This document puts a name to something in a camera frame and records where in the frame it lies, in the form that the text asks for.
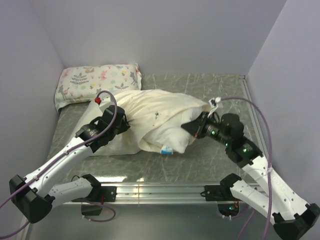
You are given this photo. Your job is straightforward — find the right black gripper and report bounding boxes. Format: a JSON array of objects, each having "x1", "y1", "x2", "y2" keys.
[{"x1": 181, "y1": 111, "x2": 231, "y2": 146}]

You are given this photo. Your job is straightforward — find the white pillow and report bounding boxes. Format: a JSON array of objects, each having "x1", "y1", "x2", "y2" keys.
[{"x1": 138, "y1": 107, "x2": 202, "y2": 154}]

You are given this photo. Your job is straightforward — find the cream satin pillowcase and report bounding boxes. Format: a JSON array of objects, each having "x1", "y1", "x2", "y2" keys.
[{"x1": 74, "y1": 89, "x2": 213, "y2": 157}]

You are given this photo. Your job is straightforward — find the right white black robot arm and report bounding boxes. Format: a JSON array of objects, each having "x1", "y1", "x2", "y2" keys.
[{"x1": 181, "y1": 112, "x2": 320, "y2": 240}]

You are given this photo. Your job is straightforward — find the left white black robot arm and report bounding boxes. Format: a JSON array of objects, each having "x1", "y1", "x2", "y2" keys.
[{"x1": 9, "y1": 105, "x2": 130, "y2": 224}]

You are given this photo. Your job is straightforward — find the animal print small pillow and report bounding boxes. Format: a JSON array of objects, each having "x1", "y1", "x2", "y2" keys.
[{"x1": 54, "y1": 63, "x2": 142, "y2": 111}]

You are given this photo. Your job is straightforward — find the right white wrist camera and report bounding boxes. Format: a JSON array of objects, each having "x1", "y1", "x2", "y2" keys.
[{"x1": 208, "y1": 97, "x2": 223, "y2": 117}]

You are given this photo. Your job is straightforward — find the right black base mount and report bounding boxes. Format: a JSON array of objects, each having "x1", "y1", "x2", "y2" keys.
[{"x1": 200, "y1": 185, "x2": 240, "y2": 218}]

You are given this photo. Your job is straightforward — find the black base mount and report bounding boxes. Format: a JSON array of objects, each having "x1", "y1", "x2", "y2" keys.
[
  {"x1": 72, "y1": 174, "x2": 117, "y2": 223},
  {"x1": 200, "y1": 185, "x2": 240, "y2": 218}
]

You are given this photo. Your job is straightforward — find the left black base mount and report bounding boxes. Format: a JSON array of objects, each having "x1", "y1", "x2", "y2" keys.
[{"x1": 72, "y1": 174, "x2": 117, "y2": 223}]

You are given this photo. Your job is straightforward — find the aluminium front rail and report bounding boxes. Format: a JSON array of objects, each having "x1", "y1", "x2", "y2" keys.
[{"x1": 62, "y1": 183, "x2": 241, "y2": 206}]

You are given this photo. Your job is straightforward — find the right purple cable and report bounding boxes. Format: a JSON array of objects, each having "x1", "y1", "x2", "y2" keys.
[{"x1": 221, "y1": 96, "x2": 273, "y2": 240}]

